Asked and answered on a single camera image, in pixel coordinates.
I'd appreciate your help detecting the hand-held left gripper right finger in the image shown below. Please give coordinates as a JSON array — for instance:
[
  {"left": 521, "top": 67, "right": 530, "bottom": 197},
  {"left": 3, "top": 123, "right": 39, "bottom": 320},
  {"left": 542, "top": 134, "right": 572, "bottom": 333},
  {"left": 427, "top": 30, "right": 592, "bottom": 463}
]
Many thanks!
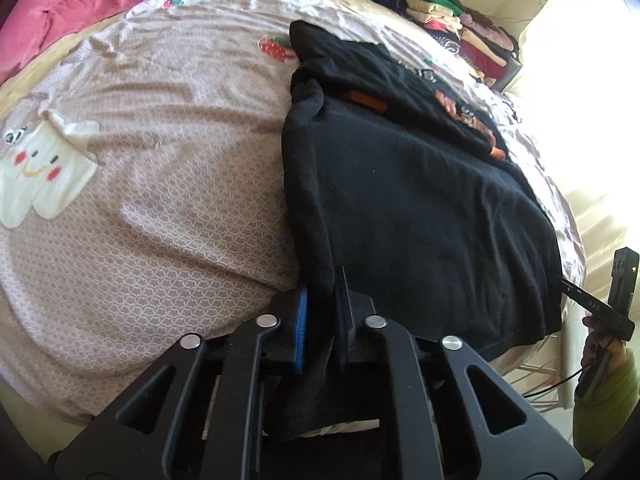
[{"left": 332, "top": 266, "right": 586, "bottom": 480}]

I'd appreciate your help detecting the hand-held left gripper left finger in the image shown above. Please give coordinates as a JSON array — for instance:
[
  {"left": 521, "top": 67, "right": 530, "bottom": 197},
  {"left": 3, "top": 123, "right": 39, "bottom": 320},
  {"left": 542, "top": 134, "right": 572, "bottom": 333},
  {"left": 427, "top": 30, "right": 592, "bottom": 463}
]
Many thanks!
[{"left": 54, "top": 287, "right": 310, "bottom": 480}]

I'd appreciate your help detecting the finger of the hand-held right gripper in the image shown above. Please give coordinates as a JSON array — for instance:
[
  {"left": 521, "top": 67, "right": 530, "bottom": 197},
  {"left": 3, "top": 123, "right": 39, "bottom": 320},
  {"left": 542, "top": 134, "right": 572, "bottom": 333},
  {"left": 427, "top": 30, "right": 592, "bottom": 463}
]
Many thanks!
[{"left": 551, "top": 274, "right": 588, "bottom": 305}]

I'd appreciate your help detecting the black sweater with orange cuffs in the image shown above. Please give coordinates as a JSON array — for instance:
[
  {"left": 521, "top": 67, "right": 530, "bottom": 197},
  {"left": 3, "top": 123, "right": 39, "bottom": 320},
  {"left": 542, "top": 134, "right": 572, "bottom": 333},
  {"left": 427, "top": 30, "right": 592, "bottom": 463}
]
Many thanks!
[{"left": 262, "top": 20, "right": 566, "bottom": 443}]

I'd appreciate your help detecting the person's right forearm green sleeve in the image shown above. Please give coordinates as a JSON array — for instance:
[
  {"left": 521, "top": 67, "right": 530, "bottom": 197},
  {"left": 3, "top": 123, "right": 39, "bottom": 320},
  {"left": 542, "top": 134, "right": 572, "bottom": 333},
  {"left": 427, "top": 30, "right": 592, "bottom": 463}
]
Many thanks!
[{"left": 572, "top": 345, "right": 640, "bottom": 461}]

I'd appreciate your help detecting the pile of folded clothes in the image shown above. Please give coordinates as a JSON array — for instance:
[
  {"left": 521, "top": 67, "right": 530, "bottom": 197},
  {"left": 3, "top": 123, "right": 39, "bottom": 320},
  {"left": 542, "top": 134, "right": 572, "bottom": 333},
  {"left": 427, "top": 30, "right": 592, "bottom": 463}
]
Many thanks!
[{"left": 402, "top": 0, "right": 518, "bottom": 86}]

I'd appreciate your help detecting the person's right hand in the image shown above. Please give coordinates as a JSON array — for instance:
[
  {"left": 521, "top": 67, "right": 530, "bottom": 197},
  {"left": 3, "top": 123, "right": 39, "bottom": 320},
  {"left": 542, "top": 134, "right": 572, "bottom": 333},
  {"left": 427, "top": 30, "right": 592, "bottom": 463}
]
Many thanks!
[{"left": 580, "top": 312, "right": 623, "bottom": 376}]

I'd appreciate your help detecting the white sheer curtain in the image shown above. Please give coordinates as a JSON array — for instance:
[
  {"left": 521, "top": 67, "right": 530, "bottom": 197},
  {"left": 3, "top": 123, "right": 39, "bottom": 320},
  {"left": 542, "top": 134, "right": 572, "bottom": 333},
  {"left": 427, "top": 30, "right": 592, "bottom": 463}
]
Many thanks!
[{"left": 505, "top": 0, "right": 640, "bottom": 411}]

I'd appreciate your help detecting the printed pink bed sheet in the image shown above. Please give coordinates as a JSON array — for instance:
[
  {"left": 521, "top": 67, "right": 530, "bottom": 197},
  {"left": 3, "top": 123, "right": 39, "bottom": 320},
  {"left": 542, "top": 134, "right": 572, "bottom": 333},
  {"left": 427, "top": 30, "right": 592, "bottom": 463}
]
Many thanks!
[{"left": 0, "top": 0, "right": 586, "bottom": 426}]

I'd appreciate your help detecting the black storage box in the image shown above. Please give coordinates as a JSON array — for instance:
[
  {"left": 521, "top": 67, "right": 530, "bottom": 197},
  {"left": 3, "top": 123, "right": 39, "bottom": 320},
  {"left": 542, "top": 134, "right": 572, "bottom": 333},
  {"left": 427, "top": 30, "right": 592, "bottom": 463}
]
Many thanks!
[{"left": 492, "top": 55, "right": 525, "bottom": 93}]

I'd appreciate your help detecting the dark navy garment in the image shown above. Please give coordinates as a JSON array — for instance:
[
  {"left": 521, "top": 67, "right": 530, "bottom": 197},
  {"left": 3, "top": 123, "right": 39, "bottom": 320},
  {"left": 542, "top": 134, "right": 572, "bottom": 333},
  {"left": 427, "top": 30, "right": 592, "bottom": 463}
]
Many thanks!
[{"left": 361, "top": 0, "right": 416, "bottom": 13}]

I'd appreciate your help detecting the pink quilt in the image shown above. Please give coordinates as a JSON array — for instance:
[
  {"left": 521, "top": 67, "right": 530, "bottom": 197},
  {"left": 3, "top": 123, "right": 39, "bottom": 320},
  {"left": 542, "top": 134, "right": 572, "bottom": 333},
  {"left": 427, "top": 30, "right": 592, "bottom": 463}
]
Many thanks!
[{"left": 0, "top": 0, "right": 332, "bottom": 85}]

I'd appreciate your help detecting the thin black cable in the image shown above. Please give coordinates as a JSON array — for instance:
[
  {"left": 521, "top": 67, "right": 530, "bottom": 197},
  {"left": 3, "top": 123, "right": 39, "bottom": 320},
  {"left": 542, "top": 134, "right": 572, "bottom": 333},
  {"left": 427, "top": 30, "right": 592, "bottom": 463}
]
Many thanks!
[{"left": 520, "top": 340, "right": 613, "bottom": 401}]

